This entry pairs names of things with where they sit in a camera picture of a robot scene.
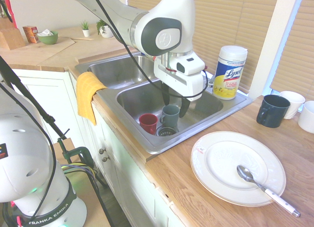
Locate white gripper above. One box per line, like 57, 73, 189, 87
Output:
154, 56, 206, 119

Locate white handled metal spoon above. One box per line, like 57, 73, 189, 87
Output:
236, 165, 301, 218

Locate stainless steel double sink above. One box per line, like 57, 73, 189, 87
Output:
75, 52, 253, 155

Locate grey green mug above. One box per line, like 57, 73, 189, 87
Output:
159, 104, 180, 128

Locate metal drain strainer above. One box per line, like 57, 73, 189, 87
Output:
156, 126, 179, 136

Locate red cup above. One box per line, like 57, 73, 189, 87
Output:
138, 113, 158, 135

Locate Lysol wipes canister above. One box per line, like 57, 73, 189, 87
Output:
212, 45, 248, 101

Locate cream plate with gold rim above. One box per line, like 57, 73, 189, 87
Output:
190, 130, 287, 207

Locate yellow dish cloth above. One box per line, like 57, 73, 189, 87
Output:
76, 72, 108, 126

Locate trailing plant in white pot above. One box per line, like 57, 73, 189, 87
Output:
96, 19, 114, 39

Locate wide tan window blinds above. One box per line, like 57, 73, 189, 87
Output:
126, 0, 280, 94

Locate dark blue mug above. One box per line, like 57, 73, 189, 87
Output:
256, 94, 291, 128

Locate green clamp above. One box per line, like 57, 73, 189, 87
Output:
57, 137, 95, 169

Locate small potted plant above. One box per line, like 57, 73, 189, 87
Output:
80, 20, 91, 37

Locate white cup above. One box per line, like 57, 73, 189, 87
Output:
279, 91, 306, 120
298, 101, 314, 134

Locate white kitchen cabinet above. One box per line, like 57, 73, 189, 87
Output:
11, 69, 183, 227

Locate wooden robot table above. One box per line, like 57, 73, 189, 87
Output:
50, 138, 111, 227

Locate narrow tan window blinds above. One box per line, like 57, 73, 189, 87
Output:
269, 0, 314, 100

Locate green bowl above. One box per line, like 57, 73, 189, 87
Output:
36, 30, 59, 45

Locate wooden cutting board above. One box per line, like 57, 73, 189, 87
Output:
0, 37, 76, 66

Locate white crumpled tissue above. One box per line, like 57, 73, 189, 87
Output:
36, 29, 54, 37

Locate orange cardboard box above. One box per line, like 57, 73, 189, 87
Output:
22, 25, 39, 44

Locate wooden knife block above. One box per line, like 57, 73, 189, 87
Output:
0, 17, 26, 50

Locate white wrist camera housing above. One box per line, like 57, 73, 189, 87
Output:
171, 51, 206, 76

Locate bundle of coloured wires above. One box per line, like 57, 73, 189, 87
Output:
61, 163, 99, 181

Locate white window frame post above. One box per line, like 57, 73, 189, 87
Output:
249, 0, 306, 100

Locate red handled utensil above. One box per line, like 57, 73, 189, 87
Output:
3, 0, 18, 29

